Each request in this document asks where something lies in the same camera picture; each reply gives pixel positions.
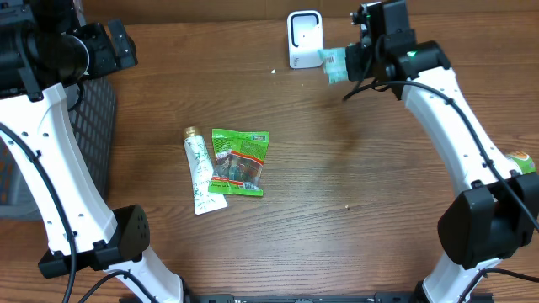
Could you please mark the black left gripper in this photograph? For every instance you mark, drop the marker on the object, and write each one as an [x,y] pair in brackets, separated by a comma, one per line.
[109,61]

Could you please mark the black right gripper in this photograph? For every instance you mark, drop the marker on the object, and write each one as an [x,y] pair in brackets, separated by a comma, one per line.
[355,69]

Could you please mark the teal tissue pack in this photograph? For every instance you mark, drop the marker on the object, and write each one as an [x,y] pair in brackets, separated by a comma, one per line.
[334,64]

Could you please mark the green snack bag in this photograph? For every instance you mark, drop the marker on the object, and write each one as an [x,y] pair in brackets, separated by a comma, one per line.
[240,158]

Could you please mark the white tube with gold cap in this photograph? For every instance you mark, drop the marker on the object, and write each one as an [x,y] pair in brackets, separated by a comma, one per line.
[201,170]

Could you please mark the green instant noodle cup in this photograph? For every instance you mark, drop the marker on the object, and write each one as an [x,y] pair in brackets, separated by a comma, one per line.
[523,161]

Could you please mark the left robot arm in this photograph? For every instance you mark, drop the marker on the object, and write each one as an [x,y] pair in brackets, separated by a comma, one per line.
[45,49]

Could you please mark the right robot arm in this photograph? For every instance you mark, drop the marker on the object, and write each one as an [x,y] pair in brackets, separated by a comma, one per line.
[495,210]

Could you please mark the white barcode scanner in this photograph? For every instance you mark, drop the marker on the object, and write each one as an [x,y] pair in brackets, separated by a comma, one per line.
[305,39]

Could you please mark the gray plastic shopping basket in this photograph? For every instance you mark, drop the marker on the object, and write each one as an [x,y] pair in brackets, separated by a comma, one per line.
[93,123]

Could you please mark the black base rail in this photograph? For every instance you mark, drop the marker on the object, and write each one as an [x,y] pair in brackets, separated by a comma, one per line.
[384,297]

